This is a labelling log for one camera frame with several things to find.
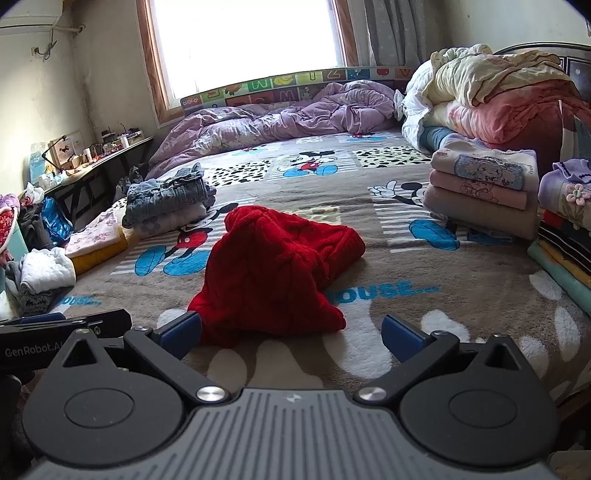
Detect red knit sweater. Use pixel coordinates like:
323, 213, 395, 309
188, 206, 366, 346

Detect folded grey blue clothes pile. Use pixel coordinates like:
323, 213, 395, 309
122, 163, 216, 234

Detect colourful folded clothes stack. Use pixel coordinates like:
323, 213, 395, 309
528, 158, 590, 313

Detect folded pink cream clothes stack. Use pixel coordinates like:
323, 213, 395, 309
423, 134, 539, 240

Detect Mickey Mouse plush blanket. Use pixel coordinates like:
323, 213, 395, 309
58, 133, 590, 401

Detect white crumpled garment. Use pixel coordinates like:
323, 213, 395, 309
19, 247, 76, 294

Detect blue plastic bag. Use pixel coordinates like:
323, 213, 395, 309
41, 197, 74, 246

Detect yellow pink folded bedding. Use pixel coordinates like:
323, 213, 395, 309
65, 199, 138, 276

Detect cluttered side desk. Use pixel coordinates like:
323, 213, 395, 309
44, 136, 154, 227

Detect purple quilt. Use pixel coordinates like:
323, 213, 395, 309
146, 80, 396, 179

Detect stacked quilts pile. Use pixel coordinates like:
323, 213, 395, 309
394, 44, 590, 173

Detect colourful alphabet foam border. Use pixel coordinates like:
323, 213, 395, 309
180, 66, 416, 116

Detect grey curtain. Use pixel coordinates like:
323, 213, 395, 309
363, 0, 449, 67

